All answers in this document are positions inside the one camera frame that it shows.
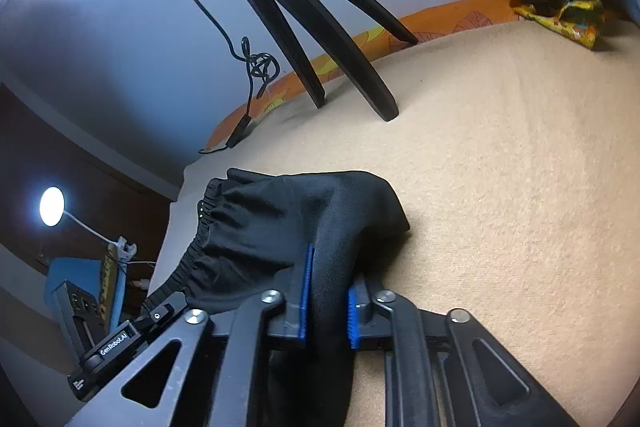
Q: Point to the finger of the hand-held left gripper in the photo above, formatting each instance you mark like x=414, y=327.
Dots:
x=160, y=314

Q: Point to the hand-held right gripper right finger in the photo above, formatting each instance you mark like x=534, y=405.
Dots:
x=354, y=319

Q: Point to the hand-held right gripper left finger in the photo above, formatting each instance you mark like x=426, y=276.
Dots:
x=306, y=302

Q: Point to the black pants with yellow print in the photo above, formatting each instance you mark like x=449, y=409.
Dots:
x=300, y=217

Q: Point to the yellow patterned cushion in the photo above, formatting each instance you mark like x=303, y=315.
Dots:
x=107, y=277

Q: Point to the blue chair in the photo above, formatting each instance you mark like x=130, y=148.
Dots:
x=65, y=269

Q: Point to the white desk lamp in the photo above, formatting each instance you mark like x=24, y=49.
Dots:
x=51, y=207

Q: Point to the beige blanket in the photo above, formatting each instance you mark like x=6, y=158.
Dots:
x=500, y=157

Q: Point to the small black tripod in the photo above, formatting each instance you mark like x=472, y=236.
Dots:
x=320, y=42

